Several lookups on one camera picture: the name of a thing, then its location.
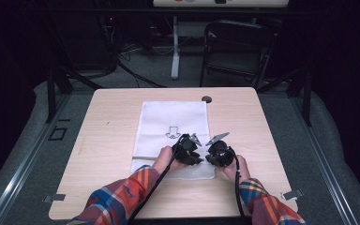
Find white cloth with arrow print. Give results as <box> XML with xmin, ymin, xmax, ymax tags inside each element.
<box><xmin>130</xmin><ymin>100</ymin><xmax>217</xmax><ymax>181</ymax></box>

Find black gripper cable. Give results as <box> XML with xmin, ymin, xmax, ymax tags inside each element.
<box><xmin>232</xmin><ymin>153</ymin><xmax>248</xmax><ymax>219</ymax></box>
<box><xmin>127</xmin><ymin>134</ymin><xmax>186</xmax><ymax>225</ymax></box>

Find black floor cables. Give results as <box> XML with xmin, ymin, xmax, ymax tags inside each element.
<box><xmin>115</xmin><ymin>41</ymin><xmax>168</xmax><ymax>89</ymax></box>

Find white desk leg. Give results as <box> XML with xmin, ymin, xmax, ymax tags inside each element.
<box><xmin>170</xmin><ymin>16</ymin><xmax>182</xmax><ymax>81</ymax></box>

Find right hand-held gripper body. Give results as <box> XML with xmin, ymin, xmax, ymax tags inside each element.
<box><xmin>204</xmin><ymin>131</ymin><xmax>237</xmax><ymax>168</ymax></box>

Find aluminium floor rail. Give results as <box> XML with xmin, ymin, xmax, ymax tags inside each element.
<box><xmin>0</xmin><ymin>93</ymin><xmax>73</xmax><ymax>225</ymax></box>
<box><xmin>289</xmin><ymin>93</ymin><xmax>360</xmax><ymax>225</ymax></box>

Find grey table edge clip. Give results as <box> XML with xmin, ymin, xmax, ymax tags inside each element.
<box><xmin>280</xmin><ymin>188</ymin><xmax>305</xmax><ymax>202</ymax></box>
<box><xmin>42</xmin><ymin>193</ymin><xmax>67</xmax><ymax>203</ymax></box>

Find person's left hand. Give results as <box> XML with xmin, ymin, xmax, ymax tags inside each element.
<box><xmin>152</xmin><ymin>145</ymin><xmax>187</xmax><ymax>176</ymax></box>

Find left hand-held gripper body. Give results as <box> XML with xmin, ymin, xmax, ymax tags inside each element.
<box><xmin>172</xmin><ymin>133</ymin><xmax>204</xmax><ymax>167</ymax></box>

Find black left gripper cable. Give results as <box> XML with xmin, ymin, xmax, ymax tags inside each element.
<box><xmin>127</xmin><ymin>134</ymin><xmax>186</xmax><ymax>225</ymax></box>

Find black folding chair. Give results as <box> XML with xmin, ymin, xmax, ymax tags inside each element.
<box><xmin>199</xmin><ymin>20</ymin><xmax>277</xmax><ymax>90</ymax></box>

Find person's right hand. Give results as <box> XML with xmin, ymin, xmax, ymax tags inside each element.
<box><xmin>216</xmin><ymin>155</ymin><xmax>251</xmax><ymax>184</ymax></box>

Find black metal stand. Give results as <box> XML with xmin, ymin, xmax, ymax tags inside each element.
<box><xmin>44</xmin><ymin>66</ymin><xmax>105</xmax><ymax>124</ymax></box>
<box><xmin>256</xmin><ymin>66</ymin><xmax>313</xmax><ymax>128</ymax></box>

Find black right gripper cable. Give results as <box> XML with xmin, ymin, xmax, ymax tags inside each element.
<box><xmin>232</xmin><ymin>153</ymin><xmax>248</xmax><ymax>219</ymax></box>

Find black equipment with red light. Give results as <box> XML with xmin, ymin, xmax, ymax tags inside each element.
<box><xmin>97</xmin><ymin>13</ymin><xmax>122</xmax><ymax>69</ymax></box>

